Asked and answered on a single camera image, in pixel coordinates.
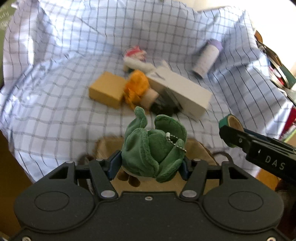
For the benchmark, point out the beige tape roll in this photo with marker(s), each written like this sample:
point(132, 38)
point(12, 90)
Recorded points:
point(148, 98)

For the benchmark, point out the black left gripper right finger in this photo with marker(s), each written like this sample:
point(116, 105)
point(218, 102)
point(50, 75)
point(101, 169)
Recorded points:
point(194, 172)

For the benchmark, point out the pink white plush toy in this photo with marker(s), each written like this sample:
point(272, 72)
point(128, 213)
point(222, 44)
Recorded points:
point(134, 59)

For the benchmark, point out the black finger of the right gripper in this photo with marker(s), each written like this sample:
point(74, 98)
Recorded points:
point(272, 155)

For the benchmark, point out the green plush toy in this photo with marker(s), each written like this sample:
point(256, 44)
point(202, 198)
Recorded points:
point(155, 153)

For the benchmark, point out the green printed cushion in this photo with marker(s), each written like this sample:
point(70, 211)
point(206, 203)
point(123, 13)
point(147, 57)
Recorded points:
point(8, 9)

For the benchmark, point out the dark olive cylinder object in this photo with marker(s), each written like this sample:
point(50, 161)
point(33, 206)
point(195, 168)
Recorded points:
point(171, 100)

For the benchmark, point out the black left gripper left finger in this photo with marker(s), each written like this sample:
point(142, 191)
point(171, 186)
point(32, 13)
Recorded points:
point(102, 173)

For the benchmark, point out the black pom-pom ball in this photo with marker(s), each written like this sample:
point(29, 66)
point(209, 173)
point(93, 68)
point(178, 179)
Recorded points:
point(164, 110)

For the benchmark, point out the yellow square box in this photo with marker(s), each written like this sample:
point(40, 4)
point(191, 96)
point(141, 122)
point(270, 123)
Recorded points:
point(108, 89)

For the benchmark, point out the white purple-capped bottle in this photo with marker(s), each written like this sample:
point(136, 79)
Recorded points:
point(207, 57)

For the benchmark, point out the green washi tape roll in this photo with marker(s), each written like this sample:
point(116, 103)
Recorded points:
point(232, 122)

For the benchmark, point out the orange embroidered pouch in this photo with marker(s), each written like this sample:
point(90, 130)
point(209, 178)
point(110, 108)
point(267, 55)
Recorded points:
point(135, 88)

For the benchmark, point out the woven basket with lining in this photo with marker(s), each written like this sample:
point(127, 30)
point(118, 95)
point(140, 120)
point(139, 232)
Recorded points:
point(106, 146)

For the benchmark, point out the white rectangular phone box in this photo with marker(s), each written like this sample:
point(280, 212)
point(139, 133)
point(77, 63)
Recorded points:
point(193, 98)

